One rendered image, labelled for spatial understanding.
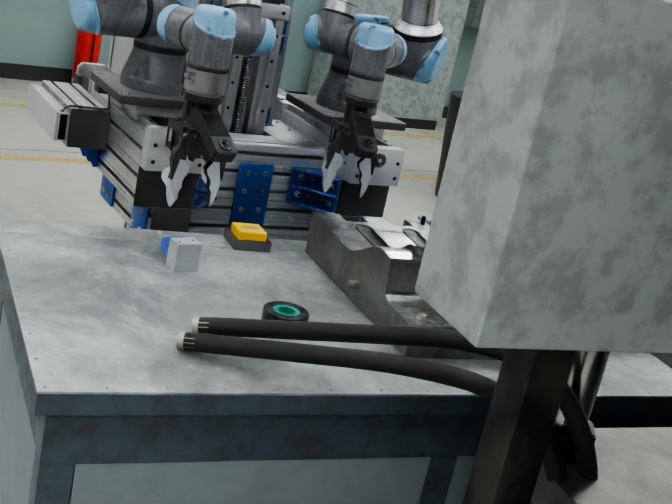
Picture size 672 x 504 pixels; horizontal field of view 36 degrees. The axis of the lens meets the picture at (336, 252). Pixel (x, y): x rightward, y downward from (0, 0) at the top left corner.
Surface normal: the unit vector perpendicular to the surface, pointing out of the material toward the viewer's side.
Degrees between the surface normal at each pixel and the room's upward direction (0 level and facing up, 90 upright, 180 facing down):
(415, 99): 90
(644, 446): 0
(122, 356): 0
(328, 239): 90
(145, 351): 0
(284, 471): 90
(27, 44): 90
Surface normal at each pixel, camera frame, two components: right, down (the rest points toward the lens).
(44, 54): 0.52, 0.36
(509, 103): -0.91, -0.07
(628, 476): 0.20, -0.93
